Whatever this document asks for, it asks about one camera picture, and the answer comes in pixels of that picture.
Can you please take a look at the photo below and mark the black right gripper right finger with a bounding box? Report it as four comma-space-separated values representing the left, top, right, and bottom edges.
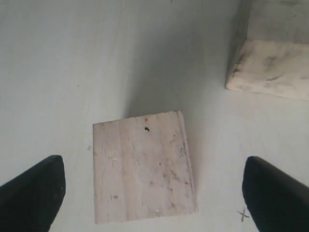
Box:
242, 156, 309, 232

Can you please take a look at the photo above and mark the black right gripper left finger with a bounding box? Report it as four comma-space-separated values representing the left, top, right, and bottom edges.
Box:
0, 155, 66, 232

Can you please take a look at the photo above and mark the second largest wooden cube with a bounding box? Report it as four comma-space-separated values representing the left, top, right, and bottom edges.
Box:
93, 111, 198, 224

